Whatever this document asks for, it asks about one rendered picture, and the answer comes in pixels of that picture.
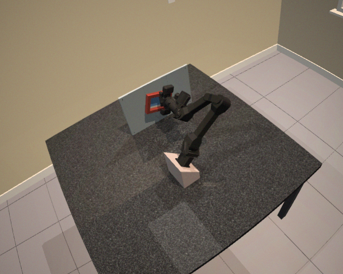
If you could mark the red picture frame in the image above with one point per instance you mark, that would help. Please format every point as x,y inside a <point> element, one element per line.
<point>152,103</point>

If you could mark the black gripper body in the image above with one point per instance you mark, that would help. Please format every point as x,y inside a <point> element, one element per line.
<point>167,90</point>

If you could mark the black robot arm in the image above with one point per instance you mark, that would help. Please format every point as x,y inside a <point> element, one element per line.
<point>192,141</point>

